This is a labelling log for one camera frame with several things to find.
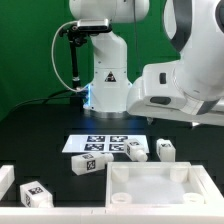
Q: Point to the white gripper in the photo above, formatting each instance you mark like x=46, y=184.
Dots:
x=189, y=113

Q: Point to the white square tabletop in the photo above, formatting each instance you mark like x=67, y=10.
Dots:
x=153, y=184

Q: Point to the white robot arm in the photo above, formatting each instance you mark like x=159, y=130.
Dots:
x=189, y=89

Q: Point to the white marker sheet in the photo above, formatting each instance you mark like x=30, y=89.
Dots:
x=101, y=143

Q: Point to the white U-shaped fence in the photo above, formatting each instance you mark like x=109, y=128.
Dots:
x=210, y=213

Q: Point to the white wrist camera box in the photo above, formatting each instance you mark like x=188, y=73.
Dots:
x=159, y=88

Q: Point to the black camera stand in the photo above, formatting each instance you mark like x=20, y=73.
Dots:
x=76, y=39

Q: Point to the grey camera on stand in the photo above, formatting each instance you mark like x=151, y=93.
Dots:
x=94, y=26

